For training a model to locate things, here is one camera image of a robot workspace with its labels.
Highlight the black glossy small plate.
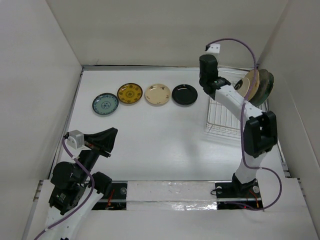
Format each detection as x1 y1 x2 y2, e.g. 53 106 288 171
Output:
171 84 198 106

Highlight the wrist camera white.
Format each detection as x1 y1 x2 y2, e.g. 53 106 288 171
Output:
62 130 85 150
205 43 221 61

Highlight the light green floral plate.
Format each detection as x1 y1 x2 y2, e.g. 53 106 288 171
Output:
262 72 275 103

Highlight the white wire dish rack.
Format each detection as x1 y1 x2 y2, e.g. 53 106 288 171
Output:
206 67 269 139

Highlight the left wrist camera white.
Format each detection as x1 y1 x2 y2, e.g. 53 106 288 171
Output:
62 130 85 150

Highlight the blue white patterned plate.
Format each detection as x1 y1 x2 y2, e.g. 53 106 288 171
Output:
92 93 119 116

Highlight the yellow patterned small plate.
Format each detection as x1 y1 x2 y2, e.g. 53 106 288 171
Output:
117 83 143 105

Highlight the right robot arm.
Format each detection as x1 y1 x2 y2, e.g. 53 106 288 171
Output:
199 54 278 197

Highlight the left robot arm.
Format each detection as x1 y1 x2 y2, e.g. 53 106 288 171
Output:
35 127 118 240

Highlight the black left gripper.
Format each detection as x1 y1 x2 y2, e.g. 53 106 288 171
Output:
77 126 118 182

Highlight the beige bird branch plate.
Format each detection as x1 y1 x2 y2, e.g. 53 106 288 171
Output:
245 69 260 101

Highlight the cream floral small plate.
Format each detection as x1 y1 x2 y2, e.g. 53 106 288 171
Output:
144 83 171 106

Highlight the cream plate with dark patch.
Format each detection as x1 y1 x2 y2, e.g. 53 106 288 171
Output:
234 77 251 97

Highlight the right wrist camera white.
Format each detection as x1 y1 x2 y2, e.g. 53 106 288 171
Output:
205 43 221 61

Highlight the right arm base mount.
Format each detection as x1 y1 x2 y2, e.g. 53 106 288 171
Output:
214 182 261 200

